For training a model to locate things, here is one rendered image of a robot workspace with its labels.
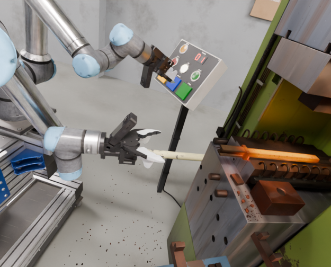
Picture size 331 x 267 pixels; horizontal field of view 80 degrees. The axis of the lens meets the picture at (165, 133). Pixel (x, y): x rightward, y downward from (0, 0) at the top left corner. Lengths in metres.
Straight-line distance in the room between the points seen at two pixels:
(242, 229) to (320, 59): 0.51
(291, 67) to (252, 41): 2.54
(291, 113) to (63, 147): 0.91
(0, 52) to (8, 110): 0.61
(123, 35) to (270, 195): 0.70
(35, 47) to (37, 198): 0.90
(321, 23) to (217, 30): 2.55
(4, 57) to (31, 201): 1.15
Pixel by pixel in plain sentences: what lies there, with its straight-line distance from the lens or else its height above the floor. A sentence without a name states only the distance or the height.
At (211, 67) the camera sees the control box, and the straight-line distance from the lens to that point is 1.04.
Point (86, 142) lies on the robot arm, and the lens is 0.62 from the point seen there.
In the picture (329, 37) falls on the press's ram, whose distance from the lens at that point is 0.64.
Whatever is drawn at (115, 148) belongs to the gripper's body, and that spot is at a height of 0.97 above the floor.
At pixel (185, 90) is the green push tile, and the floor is 1.02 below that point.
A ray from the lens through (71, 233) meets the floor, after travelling 1.59.
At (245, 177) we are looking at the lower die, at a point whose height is 0.93.
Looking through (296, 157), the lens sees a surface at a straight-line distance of 0.90.
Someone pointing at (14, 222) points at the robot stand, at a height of 0.21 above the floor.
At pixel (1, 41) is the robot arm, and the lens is 0.47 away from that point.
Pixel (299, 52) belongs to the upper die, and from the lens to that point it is 0.69.
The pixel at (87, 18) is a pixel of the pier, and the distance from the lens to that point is 3.47.
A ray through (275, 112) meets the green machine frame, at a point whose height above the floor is 1.09.
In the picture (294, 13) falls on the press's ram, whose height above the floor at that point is 1.43.
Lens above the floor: 1.40
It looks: 35 degrees down
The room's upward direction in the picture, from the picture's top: 15 degrees clockwise
